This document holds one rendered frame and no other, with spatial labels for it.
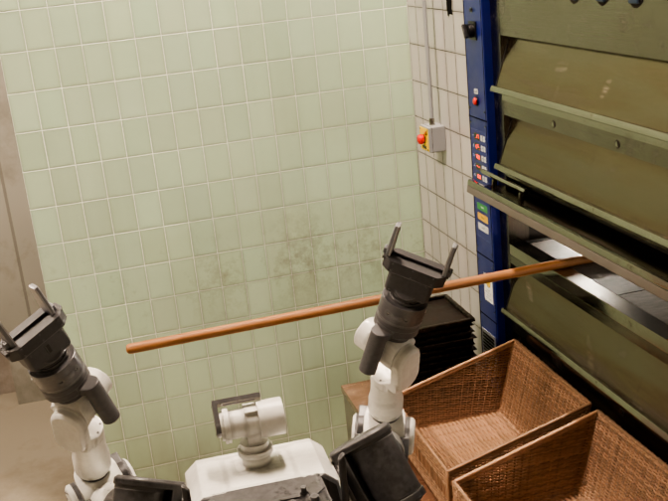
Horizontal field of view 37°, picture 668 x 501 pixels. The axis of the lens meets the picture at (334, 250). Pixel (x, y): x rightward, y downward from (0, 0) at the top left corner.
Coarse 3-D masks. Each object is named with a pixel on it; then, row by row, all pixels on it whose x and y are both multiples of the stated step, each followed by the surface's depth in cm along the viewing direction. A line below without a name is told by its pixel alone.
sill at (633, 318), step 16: (528, 256) 328; (544, 256) 325; (544, 272) 318; (560, 272) 309; (576, 272) 308; (576, 288) 298; (592, 288) 293; (592, 304) 290; (608, 304) 281; (624, 304) 279; (624, 320) 273; (640, 320) 267; (656, 320) 266; (640, 336) 266; (656, 336) 258
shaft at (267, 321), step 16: (576, 256) 313; (496, 272) 306; (512, 272) 307; (528, 272) 309; (448, 288) 302; (336, 304) 295; (352, 304) 295; (368, 304) 297; (256, 320) 289; (272, 320) 290; (288, 320) 291; (176, 336) 284; (192, 336) 284; (208, 336) 285; (128, 352) 280
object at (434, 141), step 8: (424, 128) 384; (432, 128) 382; (440, 128) 383; (424, 136) 386; (432, 136) 383; (440, 136) 384; (424, 144) 388; (432, 144) 384; (440, 144) 385; (432, 152) 385
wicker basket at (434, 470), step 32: (512, 352) 346; (416, 384) 340; (448, 384) 343; (480, 384) 346; (512, 384) 343; (544, 384) 322; (416, 416) 343; (448, 416) 347; (480, 416) 349; (512, 416) 341; (544, 416) 320; (576, 416) 294; (416, 448) 318; (448, 448) 329; (480, 448) 327; (512, 448) 292; (544, 448) 295; (576, 448) 298; (448, 480) 289
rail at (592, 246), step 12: (468, 180) 330; (492, 192) 312; (516, 204) 296; (528, 216) 288; (540, 216) 282; (552, 228) 274; (564, 228) 269; (576, 240) 262; (588, 240) 257; (600, 252) 250; (612, 252) 245; (624, 264) 239; (636, 264) 236; (648, 276) 230; (660, 276) 227
